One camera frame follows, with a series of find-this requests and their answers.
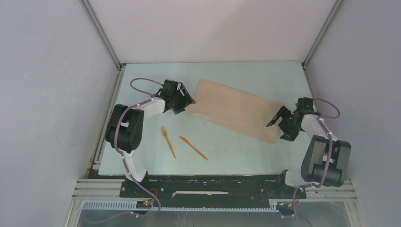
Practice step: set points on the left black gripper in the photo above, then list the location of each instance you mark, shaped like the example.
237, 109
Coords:
186, 98

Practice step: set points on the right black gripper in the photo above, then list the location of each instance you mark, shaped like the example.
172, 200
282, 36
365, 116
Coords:
283, 112

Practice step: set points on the beige cloth napkin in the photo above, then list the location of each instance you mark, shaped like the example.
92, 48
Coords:
235, 109

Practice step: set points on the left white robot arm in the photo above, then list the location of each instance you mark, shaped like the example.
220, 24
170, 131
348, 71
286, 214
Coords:
125, 127

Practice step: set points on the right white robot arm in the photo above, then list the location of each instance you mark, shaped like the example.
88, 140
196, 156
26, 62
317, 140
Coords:
327, 157

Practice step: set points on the orange plastic fork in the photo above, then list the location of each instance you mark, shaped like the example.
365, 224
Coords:
165, 135

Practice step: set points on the orange plastic knife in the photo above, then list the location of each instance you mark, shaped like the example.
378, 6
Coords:
193, 147

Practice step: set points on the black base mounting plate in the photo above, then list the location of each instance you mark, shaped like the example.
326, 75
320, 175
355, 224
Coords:
212, 191

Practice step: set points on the right corner aluminium post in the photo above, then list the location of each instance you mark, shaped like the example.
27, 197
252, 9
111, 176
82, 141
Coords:
322, 32

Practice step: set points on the corner aluminium post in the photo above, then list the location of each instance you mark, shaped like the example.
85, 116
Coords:
89, 10
322, 32

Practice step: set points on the aluminium frame rail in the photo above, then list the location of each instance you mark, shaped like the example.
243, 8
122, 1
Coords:
110, 189

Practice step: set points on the left corner aluminium post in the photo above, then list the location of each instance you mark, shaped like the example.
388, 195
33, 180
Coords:
89, 10

